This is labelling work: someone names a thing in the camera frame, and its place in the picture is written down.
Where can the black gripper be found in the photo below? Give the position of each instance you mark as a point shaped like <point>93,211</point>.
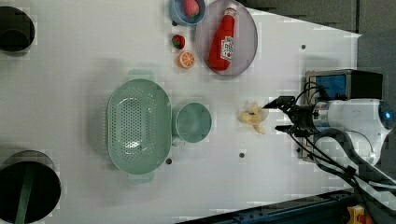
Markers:
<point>301,116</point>

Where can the peeled yellow toy banana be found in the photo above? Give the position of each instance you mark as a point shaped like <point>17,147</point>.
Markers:
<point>255,117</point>

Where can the teal green mug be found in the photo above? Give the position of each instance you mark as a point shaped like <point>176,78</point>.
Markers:
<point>191,123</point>

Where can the silver black toaster oven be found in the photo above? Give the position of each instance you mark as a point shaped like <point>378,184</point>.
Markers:
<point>358,84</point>

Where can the grey round plate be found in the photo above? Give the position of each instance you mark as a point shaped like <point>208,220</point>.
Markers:
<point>245,41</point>

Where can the red ketchup bottle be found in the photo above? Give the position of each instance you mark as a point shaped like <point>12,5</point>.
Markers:
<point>221,50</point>

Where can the orange slice toy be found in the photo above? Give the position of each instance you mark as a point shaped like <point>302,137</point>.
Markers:
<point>185,60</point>

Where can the red toy strawberry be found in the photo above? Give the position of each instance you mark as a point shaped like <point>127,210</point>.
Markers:
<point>178,41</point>

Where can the pink strawberry in bowl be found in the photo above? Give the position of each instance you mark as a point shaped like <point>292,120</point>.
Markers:
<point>191,8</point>

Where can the green perforated colander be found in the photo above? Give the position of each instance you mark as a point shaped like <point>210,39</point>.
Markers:
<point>138,126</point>

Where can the blue bowl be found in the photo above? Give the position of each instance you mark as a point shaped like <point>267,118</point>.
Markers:
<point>179,16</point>

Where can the blue metal frame rail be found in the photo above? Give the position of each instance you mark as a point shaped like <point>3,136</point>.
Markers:
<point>326,208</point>

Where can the black round mount lower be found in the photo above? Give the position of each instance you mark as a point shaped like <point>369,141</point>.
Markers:
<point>29,187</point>

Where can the black round mount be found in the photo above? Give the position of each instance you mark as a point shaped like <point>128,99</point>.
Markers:
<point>17,30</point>
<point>29,187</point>

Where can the black round mount upper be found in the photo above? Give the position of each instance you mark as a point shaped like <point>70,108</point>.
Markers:
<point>17,30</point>

